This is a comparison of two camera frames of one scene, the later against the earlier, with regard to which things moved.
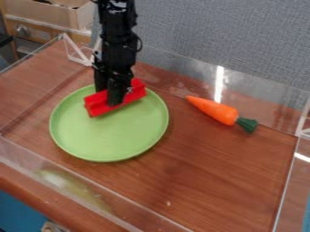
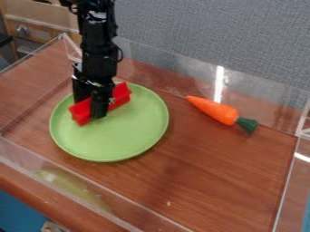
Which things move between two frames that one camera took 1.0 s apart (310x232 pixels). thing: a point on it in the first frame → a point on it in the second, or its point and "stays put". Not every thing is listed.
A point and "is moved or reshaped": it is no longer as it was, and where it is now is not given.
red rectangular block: x=97 y=102 is moved or reshaped
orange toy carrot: x=225 y=114 stays put
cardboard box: x=50 y=19 stays put
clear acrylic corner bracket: x=81 y=53 stays put
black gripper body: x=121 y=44 → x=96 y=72
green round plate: x=118 y=135 stays put
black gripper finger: x=101 y=80 → x=82 y=91
